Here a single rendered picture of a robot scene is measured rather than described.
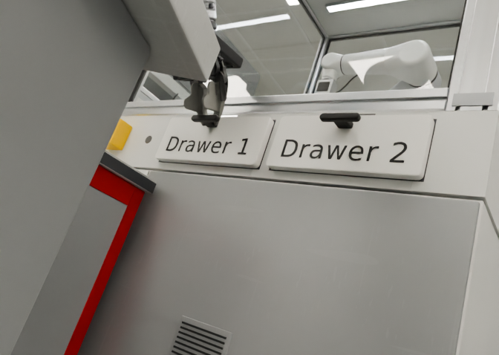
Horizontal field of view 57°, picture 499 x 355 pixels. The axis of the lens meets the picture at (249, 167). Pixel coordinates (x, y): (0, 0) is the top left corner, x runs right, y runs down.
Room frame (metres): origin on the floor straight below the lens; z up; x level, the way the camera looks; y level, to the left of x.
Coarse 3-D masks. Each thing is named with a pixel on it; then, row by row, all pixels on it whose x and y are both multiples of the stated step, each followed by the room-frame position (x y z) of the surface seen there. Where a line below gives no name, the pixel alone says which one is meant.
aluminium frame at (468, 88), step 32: (480, 0) 0.64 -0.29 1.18; (480, 32) 0.63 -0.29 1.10; (480, 64) 0.62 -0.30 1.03; (288, 96) 0.85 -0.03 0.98; (320, 96) 0.80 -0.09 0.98; (352, 96) 0.75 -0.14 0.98; (384, 96) 0.72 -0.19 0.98; (416, 96) 0.68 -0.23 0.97; (448, 96) 0.65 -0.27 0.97; (480, 96) 0.62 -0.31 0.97
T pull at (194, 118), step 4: (192, 116) 0.93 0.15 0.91; (196, 116) 0.92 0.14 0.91; (200, 116) 0.91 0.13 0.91; (204, 116) 0.91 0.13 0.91; (208, 116) 0.90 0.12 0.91; (212, 116) 0.89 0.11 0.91; (216, 116) 0.89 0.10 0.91; (192, 120) 0.93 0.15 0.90; (196, 120) 0.92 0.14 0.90; (200, 120) 0.91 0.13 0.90; (204, 120) 0.91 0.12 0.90; (208, 120) 0.90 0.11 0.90; (212, 120) 0.89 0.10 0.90; (216, 120) 0.89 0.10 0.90; (204, 124) 0.93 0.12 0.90; (208, 124) 0.92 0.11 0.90; (212, 124) 0.92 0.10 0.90
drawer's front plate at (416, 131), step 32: (288, 128) 0.81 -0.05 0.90; (320, 128) 0.77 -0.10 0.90; (352, 128) 0.73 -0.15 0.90; (384, 128) 0.69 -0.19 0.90; (416, 128) 0.66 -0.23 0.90; (288, 160) 0.80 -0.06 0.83; (320, 160) 0.75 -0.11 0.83; (352, 160) 0.72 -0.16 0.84; (384, 160) 0.68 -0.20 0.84; (416, 160) 0.65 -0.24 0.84
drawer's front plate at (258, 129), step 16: (176, 128) 1.01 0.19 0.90; (192, 128) 0.97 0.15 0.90; (208, 128) 0.94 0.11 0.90; (224, 128) 0.91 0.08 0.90; (240, 128) 0.89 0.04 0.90; (256, 128) 0.86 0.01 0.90; (160, 144) 1.03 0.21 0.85; (192, 144) 0.96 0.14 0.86; (224, 144) 0.90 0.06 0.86; (240, 144) 0.88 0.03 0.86; (256, 144) 0.85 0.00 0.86; (160, 160) 1.03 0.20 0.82; (176, 160) 0.99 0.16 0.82; (192, 160) 0.95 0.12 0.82; (208, 160) 0.92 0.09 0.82; (224, 160) 0.89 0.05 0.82; (240, 160) 0.87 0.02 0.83; (256, 160) 0.84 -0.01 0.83
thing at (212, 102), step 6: (210, 84) 0.86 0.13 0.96; (216, 84) 0.87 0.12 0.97; (210, 90) 0.86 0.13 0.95; (216, 90) 0.87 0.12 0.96; (210, 96) 0.87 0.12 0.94; (216, 96) 0.88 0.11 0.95; (204, 102) 0.86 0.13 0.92; (210, 102) 0.87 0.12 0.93; (216, 102) 0.88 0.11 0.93; (222, 102) 0.88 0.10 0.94; (210, 108) 0.88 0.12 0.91; (216, 108) 0.89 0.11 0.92; (222, 108) 0.89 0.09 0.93; (216, 114) 0.90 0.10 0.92
